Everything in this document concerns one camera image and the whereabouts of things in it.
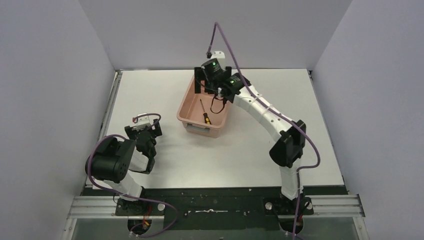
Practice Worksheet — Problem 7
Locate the black yellow screwdriver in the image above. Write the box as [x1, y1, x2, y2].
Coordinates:
[199, 99, 212, 125]

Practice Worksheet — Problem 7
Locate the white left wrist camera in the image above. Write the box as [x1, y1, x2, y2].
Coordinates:
[132, 113, 151, 131]

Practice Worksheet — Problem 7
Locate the aluminium front rail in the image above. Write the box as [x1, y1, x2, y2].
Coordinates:
[61, 187, 369, 240]

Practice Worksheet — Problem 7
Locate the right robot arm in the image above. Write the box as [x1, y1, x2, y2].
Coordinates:
[194, 58, 306, 200]

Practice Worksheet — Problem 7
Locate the aluminium table edge rail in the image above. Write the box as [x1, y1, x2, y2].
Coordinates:
[98, 70, 123, 140]

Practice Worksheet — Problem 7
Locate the pink plastic bin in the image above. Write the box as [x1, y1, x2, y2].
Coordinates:
[176, 77, 230, 138]

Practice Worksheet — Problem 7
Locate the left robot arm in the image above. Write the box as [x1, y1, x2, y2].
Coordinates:
[85, 116, 163, 215]

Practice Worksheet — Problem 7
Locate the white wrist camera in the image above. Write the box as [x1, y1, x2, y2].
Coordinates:
[132, 113, 151, 131]
[211, 50, 226, 69]

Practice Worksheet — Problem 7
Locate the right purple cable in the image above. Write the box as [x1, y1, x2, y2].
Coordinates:
[205, 22, 322, 240]

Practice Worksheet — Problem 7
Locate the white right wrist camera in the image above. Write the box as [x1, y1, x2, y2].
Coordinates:
[211, 50, 226, 69]

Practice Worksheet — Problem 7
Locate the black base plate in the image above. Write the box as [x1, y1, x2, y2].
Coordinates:
[82, 186, 348, 234]

